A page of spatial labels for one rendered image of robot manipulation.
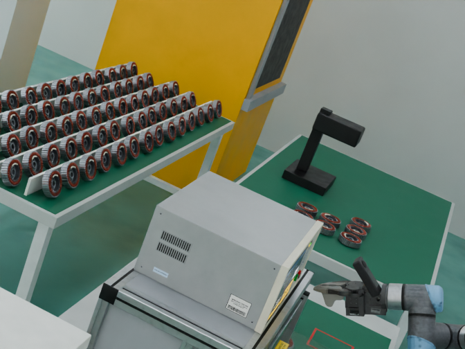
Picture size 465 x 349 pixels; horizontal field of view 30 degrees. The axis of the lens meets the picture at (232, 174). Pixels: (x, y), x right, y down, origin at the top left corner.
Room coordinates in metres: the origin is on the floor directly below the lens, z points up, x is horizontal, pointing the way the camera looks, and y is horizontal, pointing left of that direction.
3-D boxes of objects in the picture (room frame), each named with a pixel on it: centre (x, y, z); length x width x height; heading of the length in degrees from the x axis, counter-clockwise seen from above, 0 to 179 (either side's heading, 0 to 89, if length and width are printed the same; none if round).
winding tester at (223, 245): (2.30, -0.08, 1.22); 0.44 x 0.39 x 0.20; 168
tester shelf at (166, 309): (2.29, -0.08, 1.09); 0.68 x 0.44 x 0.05; 168
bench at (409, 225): (4.59, -0.67, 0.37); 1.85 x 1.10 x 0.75; 168
